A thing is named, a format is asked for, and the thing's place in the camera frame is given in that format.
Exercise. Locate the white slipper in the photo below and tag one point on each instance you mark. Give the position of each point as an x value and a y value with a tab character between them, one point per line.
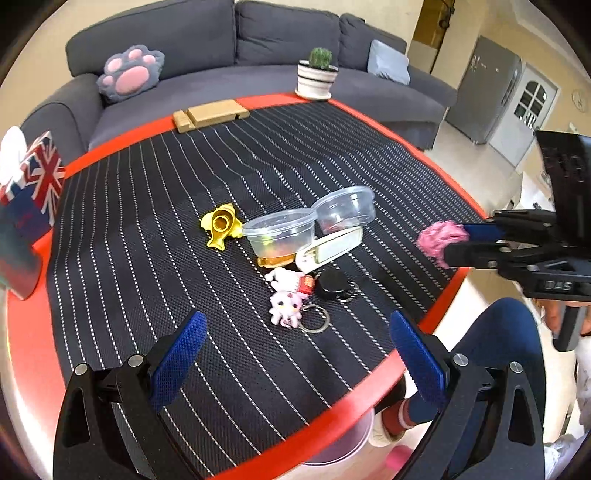
381	434

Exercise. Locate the person's white printed hoodie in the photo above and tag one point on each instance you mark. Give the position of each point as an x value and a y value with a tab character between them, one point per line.
561	457

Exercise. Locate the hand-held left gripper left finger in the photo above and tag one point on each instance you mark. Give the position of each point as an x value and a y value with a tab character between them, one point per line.
180	355

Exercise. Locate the person's right hand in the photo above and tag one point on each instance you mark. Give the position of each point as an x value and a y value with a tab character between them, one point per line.
552	318

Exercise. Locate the pink round bin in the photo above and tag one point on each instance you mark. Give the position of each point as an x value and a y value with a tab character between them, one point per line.
337	447

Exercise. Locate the grey pink paw cushion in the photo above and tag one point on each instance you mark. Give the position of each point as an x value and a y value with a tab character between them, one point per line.
129	74

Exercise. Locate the red table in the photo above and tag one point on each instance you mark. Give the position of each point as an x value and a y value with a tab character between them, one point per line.
39	318

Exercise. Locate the clear round plastic container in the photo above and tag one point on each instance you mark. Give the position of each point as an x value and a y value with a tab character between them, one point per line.
344	207
277	235

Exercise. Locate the black badge reel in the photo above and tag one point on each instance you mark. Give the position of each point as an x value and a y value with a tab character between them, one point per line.
330	281

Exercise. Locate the silver refrigerator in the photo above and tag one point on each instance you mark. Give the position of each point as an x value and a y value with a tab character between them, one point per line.
485	87

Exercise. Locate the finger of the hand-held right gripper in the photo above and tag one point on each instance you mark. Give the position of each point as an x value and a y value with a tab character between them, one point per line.
471	256
480	230

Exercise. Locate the pink fuzzy pom-pom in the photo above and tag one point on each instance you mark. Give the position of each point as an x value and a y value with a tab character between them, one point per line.
436	240

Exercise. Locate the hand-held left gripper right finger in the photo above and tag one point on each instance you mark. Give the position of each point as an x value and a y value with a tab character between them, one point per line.
415	355

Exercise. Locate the flag print tissue box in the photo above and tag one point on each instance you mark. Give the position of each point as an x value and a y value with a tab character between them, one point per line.
41	175

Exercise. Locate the light grey square cushion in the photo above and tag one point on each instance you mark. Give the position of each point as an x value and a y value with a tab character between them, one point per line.
388	62

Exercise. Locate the white tissue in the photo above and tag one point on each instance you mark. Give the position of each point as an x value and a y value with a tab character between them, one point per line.
11	152

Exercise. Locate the yellow plastic toy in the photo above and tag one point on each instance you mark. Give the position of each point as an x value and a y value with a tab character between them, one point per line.
221	226

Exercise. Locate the potted cactus in striped pot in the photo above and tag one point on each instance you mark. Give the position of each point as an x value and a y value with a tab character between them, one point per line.
314	78

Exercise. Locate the white panelled door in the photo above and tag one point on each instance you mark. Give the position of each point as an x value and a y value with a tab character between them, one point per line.
526	115

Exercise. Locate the white rectangular plastic case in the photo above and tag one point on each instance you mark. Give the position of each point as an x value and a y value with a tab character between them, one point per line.
332	247

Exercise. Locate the grey fabric sofa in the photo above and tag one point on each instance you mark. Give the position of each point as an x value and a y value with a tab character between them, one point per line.
194	37

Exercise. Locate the wooden phone stand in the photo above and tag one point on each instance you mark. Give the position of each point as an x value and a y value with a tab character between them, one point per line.
214	112

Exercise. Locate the pink slipper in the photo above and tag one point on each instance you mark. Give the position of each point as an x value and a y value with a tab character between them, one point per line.
396	460

